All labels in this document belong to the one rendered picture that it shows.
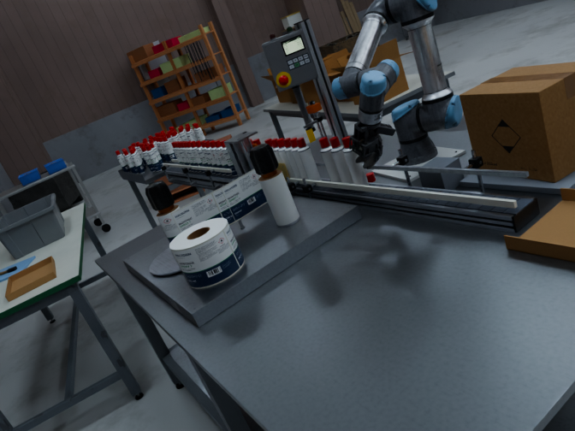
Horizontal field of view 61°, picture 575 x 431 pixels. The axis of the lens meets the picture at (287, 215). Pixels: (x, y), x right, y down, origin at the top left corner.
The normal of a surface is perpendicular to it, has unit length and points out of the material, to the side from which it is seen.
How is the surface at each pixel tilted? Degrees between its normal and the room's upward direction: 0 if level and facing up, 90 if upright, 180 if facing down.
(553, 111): 90
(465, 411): 0
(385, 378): 0
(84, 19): 90
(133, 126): 90
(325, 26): 90
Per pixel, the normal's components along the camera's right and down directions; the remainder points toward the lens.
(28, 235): 0.44, 0.26
